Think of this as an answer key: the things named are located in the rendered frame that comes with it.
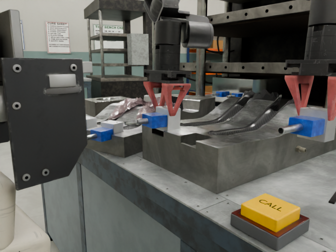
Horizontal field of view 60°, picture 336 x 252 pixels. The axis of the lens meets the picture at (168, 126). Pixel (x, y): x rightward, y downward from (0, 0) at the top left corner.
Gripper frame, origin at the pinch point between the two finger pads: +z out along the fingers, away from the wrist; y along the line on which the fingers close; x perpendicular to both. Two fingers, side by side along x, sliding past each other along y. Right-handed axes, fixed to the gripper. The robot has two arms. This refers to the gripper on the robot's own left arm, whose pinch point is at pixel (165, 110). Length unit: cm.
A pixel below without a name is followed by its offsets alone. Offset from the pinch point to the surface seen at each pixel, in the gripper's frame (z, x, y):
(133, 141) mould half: 9.5, 2.1, 11.0
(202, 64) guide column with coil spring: -12, -76, 68
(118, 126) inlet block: 6.0, 4.2, 15.0
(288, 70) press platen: -10, -79, 17
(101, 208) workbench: 36.9, 2.6, 30.7
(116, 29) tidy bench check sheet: -101, -324, 657
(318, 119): -2.2, -8.5, -30.8
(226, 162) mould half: 7.2, -0.3, -19.0
